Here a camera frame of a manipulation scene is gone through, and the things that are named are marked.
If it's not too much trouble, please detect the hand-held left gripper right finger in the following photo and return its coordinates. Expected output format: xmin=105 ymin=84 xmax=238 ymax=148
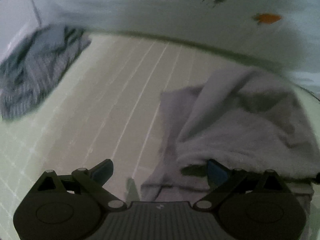
xmin=194 ymin=159 xmax=297 ymax=211

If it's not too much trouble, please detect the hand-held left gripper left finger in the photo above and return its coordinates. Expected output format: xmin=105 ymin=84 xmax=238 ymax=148
xmin=26 ymin=159 xmax=128 ymax=211

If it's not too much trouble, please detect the grey shirt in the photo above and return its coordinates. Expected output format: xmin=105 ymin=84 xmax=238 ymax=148
xmin=140 ymin=66 xmax=316 ymax=233

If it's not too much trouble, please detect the checked garment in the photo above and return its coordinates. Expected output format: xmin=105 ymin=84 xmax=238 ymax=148
xmin=0 ymin=25 xmax=93 ymax=123

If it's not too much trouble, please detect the light blue garment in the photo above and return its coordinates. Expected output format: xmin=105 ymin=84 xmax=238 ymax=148
xmin=30 ymin=26 xmax=68 ymax=58

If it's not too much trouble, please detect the pale printed bed sheet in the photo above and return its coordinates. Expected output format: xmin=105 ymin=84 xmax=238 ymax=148
xmin=25 ymin=0 xmax=320 ymax=100

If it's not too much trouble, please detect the white panel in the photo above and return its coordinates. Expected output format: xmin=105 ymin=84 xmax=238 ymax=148
xmin=0 ymin=0 xmax=42 ymax=63

